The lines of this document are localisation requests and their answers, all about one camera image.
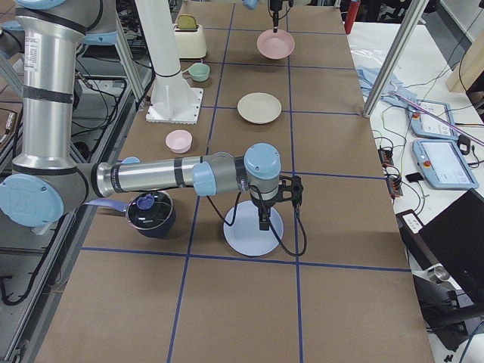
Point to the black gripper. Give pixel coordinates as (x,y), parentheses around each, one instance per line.
(263,206)
(276,16)

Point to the pink plate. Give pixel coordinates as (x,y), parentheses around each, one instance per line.
(275,46)

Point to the red cylinder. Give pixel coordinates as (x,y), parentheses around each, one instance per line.
(351,15)

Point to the green bowl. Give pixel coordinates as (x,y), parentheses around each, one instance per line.
(199,72)

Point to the cream plate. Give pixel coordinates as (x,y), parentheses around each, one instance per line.
(259,108)

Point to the dark blue lidded saucepan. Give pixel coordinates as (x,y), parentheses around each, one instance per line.
(151,213)

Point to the pink bowl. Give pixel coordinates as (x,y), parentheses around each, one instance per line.
(179,141)

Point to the light blue cup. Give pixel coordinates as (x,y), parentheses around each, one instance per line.
(130,160)

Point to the teach pendant far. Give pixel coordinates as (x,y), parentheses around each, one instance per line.
(425,126)

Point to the teach pendant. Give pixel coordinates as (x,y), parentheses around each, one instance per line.
(425,126)
(442,165)

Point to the teach pendant near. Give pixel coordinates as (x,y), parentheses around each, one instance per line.
(442,165)

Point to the black laptop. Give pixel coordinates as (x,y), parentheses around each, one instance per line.
(454,239)

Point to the reacher grabber stick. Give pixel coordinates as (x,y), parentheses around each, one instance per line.
(437,118)

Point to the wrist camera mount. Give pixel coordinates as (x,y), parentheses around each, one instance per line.
(290,189)

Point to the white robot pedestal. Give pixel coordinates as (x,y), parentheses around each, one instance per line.
(172,100)

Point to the aluminium frame post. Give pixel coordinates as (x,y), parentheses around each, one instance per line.
(403,35)

